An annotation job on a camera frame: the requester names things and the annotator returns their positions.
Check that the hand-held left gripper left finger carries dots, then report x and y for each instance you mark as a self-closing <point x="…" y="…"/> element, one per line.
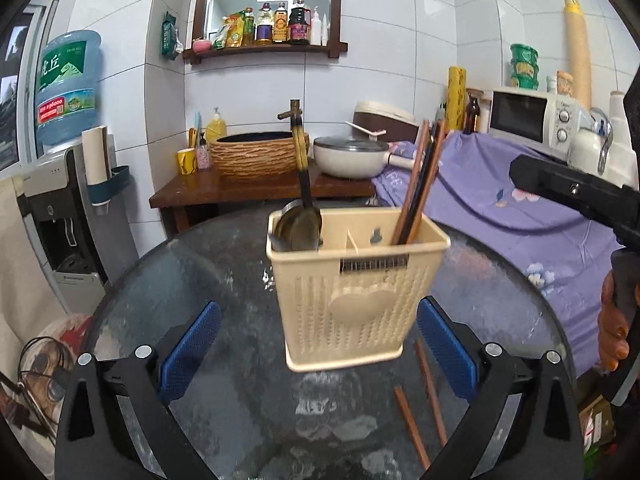
<point x="192" y="350"/>

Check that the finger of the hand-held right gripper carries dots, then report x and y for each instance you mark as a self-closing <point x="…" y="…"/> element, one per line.
<point x="634" y="115"/>
<point x="575" y="195"/>

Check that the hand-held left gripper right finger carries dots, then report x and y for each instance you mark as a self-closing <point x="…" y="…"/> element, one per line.
<point x="445" y="355"/>

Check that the brown wooden chopstick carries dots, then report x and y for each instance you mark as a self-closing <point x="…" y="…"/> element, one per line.
<point x="430" y="390"/>
<point x="415" y="175"/>
<point x="412" y="427"/>
<point x="436" y="170"/>

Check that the cream plastic utensil holder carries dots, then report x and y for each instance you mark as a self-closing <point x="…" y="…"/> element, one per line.
<point x="350" y="320"/>

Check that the metal spoon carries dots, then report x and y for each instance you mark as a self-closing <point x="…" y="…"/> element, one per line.
<point x="281" y="235"/>

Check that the person's right hand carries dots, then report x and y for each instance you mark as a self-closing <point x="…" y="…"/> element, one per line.
<point x="612" y="335"/>

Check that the white kettle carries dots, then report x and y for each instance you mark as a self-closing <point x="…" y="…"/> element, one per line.
<point x="582" y="150"/>

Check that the purple floral cloth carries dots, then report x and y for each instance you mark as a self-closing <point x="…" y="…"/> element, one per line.
<point x="500" y="220"/>

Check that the tall beige roll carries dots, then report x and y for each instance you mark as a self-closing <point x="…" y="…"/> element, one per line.
<point x="579" y="50"/>

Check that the white microwave oven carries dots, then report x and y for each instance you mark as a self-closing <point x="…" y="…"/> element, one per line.
<point x="525" y="112"/>

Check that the green instant noodle cup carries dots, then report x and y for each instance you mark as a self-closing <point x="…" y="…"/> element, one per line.
<point x="525" y="77"/>
<point x="524" y="55"/>

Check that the dark glass bottle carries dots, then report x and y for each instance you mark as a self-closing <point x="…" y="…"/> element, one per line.
<point x="472" y="117"/>

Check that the printed cardboard box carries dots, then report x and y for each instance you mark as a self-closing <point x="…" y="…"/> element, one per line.
<point x="595" y="425"/>

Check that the yellow roll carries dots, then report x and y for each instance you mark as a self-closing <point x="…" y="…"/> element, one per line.
<point x="456" y="100"/>

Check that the brown wooden table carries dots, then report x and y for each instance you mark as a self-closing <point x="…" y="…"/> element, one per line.
<point x="240" y="190"/>

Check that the teal cup holder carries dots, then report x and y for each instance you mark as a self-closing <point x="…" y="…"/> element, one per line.
<point x="117" y="180"/>

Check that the yellow cup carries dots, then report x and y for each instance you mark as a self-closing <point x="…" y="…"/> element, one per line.
<point x="186" y="162"/>

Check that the pink pump bottle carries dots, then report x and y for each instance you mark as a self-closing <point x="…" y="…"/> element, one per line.
<point x="203" y="155"/>

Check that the woven basin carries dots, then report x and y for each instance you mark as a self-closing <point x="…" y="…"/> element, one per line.
<point x="255" y="157"/>

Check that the white and brown rice cooker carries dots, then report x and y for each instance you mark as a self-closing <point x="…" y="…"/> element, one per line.
<point x="385" y="115"/>

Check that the white rice paddle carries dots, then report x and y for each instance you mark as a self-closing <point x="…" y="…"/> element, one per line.
<point x="367" y="131"/>

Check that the white paper cup stack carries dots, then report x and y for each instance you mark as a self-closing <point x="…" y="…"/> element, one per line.
<point x="95" y="155"/>

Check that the white pan with glass lid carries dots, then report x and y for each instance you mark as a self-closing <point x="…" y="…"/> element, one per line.
<point x="345" y="160"/>

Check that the yellow dish soap bottle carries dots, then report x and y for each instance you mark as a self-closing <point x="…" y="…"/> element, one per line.
<point x="216" y="127"/>

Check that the water dispenser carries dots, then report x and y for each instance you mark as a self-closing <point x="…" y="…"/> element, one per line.
<point x="50" y="175"/>

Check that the brass faucet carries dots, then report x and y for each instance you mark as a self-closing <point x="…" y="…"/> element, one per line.
<point x="295" y="110"/>

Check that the blue water bottle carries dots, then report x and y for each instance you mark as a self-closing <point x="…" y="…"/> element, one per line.
<point x="67" y="95"/>

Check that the small white bottle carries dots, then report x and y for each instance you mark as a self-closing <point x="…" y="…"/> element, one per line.
<point x="325" y="30"/>

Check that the pink bowl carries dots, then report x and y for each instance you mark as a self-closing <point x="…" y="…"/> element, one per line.
<point x="202" y="45"/>

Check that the white plastic bottle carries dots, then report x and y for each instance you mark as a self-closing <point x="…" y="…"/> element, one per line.
<point x="315" y="27"/>

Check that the green hanging packet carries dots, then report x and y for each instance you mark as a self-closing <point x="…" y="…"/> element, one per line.
<point x="170" y="35"/>

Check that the yellow snack packet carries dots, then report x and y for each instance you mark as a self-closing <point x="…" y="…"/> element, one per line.
<point x="231" y="35"/>

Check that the large soy sauce bottle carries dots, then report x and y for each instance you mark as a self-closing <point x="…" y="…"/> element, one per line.
<point x="299" y="25"/>

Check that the green label oil bottle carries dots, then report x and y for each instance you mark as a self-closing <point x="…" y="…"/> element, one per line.
<point x="248" y="27"/>

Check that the wooden framed mirror shelf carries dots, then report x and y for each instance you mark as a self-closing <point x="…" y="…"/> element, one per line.
<point x="200" y="10"/>

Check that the wall poster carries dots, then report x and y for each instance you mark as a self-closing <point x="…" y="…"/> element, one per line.
<point x="10" y="90"/>

